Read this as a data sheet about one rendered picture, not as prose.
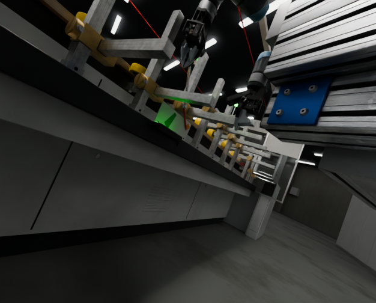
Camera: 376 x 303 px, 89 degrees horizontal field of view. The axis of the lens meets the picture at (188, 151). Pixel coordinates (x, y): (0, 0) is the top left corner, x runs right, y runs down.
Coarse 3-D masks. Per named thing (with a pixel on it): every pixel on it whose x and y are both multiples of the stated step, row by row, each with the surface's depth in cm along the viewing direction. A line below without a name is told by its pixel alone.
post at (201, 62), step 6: (204, 54) 95; (198, 60) 96; (204, 60) 96; (198, 66) 95; (204, 66) 97; (192, 72) 96; (198, 72) 95; (192, 78) 95; (198, 78) 96; (192, 84) 94; (192, 90) 95; (180, 114) 93
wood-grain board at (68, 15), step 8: (40, 0) 57; (48, 0) 57; (56, 8) 59; (64, 8) 61; (64, 16) 62; (72, 16) 63; (120, 64) 81; (128, 64) 84; (128, 72) 86; (208, 136) 163
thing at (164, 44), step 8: (104, 40) 53; (112, 40) 51; (120, 40) 49; (128, 40) 47; (136, 40) 45; (144, 40) 44; (152, 40) 42; (160, 40) 41; (168, 40) 40; (104, 48) 52; (112, 48) 50; (120, 48) 48; (128, 48) 46; (136, 48) 45; (144, 48) 43; (152, 48) 42; (160, 48) 40; (168, 48) 41; (112, 56) 54; (120, 56) 52; (128, 56) 50; (136, 56) 48; (144, 56) 46; (152, 56) 44; (160, 56) 43; (168, 56) 42
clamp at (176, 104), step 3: (174, 102) 92; (177, 102) 92; (180, 102) 91; (183, 102) 92; (174, 105) 92; (177, 105) 91; (180, 105) 90; (174, 108) 94; (177, 108) 91; (180, 108) 92; (186, 108) 94; (186, 111) 95; (186, 114) 96; (186, 117) 101; (189, 117) 99; (192, 117) 101
